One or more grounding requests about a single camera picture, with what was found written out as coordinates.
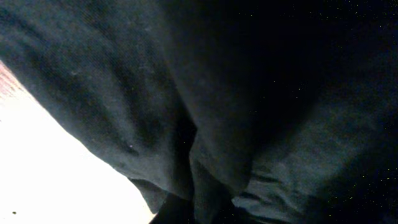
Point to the black shorts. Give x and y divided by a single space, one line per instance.
220 111

